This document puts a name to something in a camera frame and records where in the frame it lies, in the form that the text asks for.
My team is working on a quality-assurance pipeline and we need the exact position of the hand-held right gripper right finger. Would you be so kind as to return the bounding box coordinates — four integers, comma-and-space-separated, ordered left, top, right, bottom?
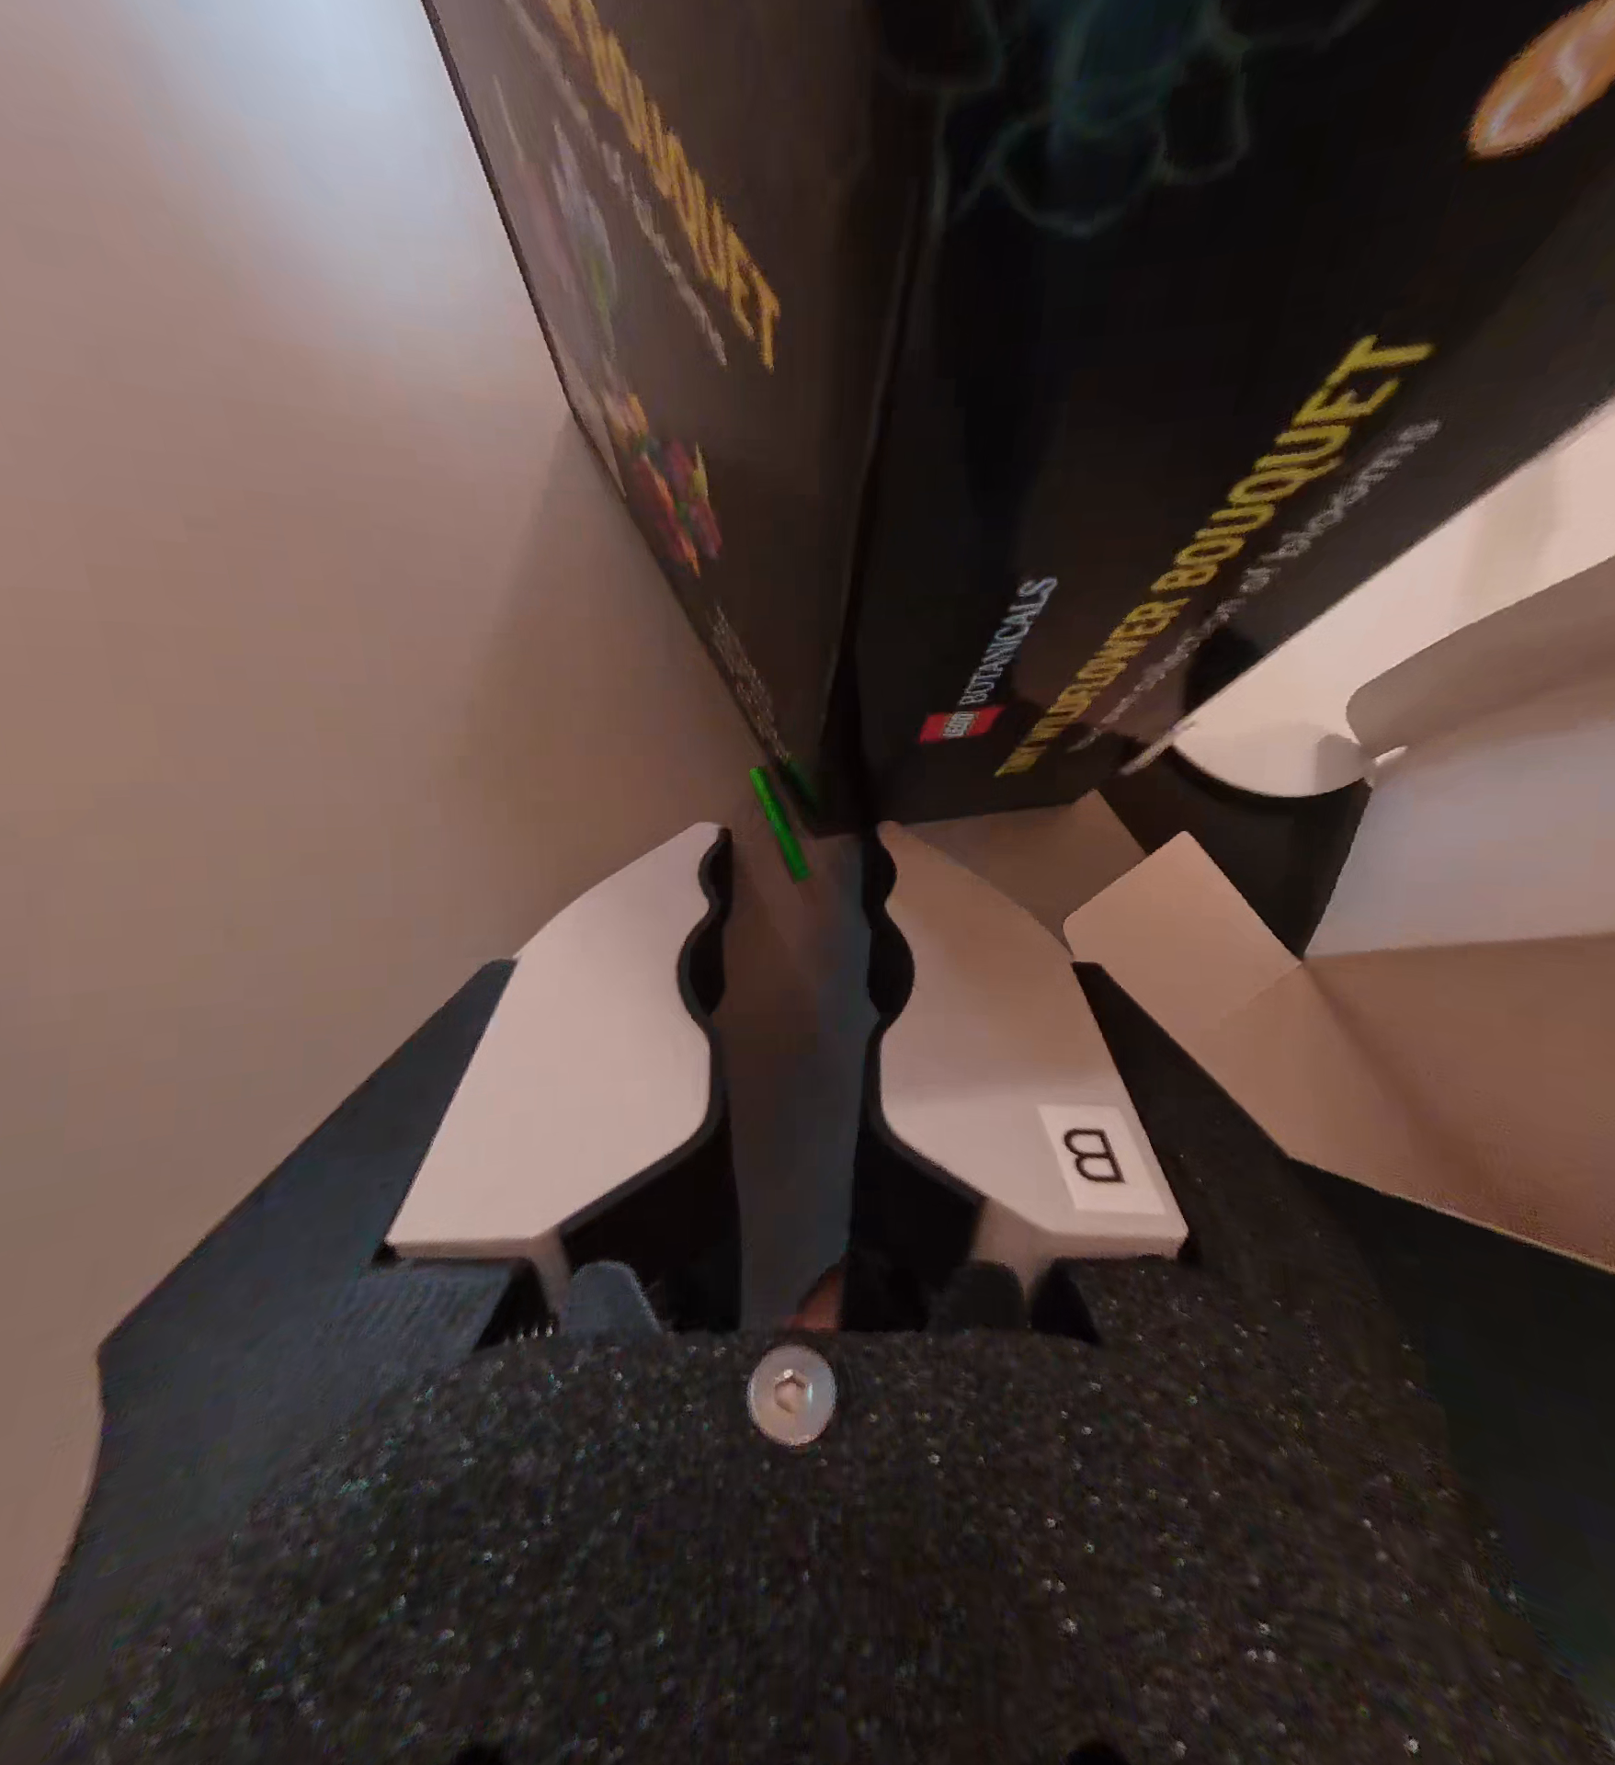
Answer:
860, 823, 1190, 1287

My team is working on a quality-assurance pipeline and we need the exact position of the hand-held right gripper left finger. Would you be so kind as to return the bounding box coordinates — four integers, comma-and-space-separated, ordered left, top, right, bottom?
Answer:
383, 823, 739, 1313

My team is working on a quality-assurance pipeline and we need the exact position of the thin green lego rod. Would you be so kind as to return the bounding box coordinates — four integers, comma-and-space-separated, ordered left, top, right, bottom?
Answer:
748, 768, 812, 883

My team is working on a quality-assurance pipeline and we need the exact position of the black printed lego box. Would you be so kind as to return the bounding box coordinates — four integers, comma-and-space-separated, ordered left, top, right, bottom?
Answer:
420, 0, 1615, 1302

